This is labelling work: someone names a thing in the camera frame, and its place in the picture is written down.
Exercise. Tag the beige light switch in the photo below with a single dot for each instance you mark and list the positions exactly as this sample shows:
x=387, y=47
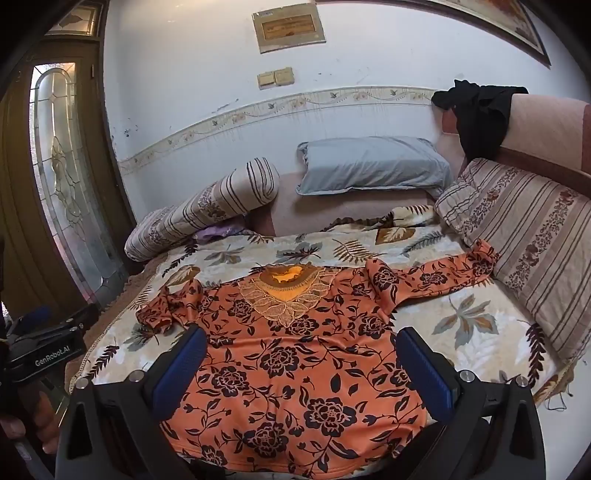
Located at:
x=266, y=80
x=284, y=76

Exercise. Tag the transom window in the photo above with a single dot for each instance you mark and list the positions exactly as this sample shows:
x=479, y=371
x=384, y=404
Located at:
x=74, y=21

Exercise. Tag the orange floral shirt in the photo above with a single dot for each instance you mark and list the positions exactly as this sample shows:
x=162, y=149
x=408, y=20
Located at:
x=286, y=360

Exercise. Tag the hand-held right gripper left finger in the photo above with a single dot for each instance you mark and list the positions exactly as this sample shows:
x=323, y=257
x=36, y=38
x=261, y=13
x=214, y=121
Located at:
x=181, y=369

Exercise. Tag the striped floral pillow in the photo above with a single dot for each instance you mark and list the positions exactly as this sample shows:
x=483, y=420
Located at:
x=531, y=240

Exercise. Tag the small framed wall picture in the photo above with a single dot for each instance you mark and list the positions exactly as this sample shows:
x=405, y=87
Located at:
x=288, y=27

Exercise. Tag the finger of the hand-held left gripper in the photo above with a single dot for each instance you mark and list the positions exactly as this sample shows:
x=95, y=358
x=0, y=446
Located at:
x=37, y=318

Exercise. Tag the black garment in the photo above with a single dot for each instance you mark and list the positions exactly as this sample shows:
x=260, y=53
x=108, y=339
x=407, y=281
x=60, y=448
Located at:
x=480, y=120

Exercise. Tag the large framed wall picture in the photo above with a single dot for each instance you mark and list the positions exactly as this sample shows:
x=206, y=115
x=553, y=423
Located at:
x=517, y=27

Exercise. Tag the grey pillow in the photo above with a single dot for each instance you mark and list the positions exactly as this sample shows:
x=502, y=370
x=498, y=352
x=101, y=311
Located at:
x=369, y=166

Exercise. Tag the person's left hand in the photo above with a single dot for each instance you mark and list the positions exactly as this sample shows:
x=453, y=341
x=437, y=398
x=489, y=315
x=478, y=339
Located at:
x=44, y=415

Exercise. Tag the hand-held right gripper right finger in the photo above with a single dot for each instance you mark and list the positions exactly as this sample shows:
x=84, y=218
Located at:
x=425, y=369

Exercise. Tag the striped bolster pillow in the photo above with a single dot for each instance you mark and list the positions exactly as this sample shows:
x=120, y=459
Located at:
x=221, y=198

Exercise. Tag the purple cloth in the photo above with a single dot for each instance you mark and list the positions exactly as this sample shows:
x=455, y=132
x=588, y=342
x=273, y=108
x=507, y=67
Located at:
x=217, y=232

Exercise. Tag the leaf print blanket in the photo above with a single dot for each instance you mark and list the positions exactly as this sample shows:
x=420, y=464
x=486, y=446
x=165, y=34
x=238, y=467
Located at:
x=461, y=318

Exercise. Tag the wooden door with glass pane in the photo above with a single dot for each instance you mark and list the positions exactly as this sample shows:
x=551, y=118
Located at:
x=18, y=184

